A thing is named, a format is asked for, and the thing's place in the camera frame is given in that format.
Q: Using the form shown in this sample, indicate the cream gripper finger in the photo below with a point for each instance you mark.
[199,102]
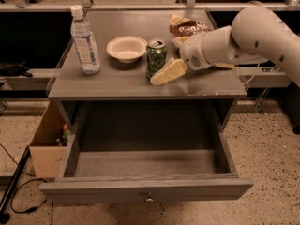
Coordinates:
[172,70]

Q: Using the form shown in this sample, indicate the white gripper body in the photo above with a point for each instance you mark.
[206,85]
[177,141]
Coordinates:
[191,52]

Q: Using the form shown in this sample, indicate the green soda can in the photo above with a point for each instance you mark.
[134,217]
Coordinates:
[156,56]

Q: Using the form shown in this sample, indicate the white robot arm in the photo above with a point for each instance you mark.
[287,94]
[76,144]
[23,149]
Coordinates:
[255,33]

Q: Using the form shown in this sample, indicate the grey cabinet with top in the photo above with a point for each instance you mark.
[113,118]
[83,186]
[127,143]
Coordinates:
[119,81]

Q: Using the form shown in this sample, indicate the open grey top drawer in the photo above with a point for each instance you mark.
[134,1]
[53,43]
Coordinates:
[118,152]

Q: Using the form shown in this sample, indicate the metal drawer knob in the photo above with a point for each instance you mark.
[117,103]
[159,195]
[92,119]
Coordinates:
[149,198]

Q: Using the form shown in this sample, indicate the brown yellow chip bag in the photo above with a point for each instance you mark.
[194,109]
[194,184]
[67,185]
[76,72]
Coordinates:
[187,28]

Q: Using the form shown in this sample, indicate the white paper bowl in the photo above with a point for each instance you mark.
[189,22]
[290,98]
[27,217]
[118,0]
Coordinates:
[127,49]

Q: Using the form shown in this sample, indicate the clear plastic water bottle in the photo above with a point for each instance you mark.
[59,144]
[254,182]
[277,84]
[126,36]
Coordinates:
[84,41]

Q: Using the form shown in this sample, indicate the small bottle in box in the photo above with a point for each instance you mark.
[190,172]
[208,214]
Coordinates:
[63,139]

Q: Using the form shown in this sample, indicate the cardboard box on floor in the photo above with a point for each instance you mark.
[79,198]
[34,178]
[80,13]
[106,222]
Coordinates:
[46,154]

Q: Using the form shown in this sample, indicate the black object on left shelf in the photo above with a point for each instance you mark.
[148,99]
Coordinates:
[14,69]

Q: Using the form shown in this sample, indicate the black bar on floor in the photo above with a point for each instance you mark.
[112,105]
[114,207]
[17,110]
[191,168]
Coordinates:
[11,184]

